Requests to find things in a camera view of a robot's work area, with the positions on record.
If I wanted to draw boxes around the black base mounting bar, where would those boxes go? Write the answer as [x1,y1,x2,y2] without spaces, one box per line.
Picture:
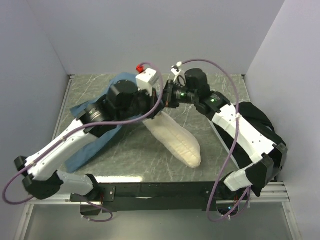
[70,181,215,213]

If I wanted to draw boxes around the aluminium frame rail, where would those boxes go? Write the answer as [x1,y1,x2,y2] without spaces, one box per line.
[250,181,290,203]

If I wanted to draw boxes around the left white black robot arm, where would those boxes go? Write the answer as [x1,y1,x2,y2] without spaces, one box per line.
[14,80,162,201]

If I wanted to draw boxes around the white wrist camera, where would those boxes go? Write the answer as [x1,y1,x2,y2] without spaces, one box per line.
[135,64,159,95]
[171,61,186,85]

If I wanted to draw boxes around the black garment pile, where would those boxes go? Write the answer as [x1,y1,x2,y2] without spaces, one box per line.
[212,101,288,197]

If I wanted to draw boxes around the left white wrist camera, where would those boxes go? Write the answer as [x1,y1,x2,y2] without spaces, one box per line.
[135,64,159,95]

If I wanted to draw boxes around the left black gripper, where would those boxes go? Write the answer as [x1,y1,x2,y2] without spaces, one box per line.
[117,84,166,123]

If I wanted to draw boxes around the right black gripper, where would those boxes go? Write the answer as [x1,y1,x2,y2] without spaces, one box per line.
[158,79,198,109]

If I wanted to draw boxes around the cream pillow with bear print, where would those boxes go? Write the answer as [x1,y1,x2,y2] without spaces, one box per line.
[143,111,202,169]

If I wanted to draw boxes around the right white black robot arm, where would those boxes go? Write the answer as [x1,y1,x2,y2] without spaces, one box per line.
[162,67,288,200]

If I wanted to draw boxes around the white laundry basket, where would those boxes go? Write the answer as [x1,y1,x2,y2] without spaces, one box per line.
[208,120,241,169]

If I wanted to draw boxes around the blue fabric pillowcase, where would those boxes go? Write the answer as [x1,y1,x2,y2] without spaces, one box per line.
[65,72,137,174]

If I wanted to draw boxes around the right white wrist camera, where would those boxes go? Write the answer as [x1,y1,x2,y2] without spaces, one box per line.
[171,61,186,85]

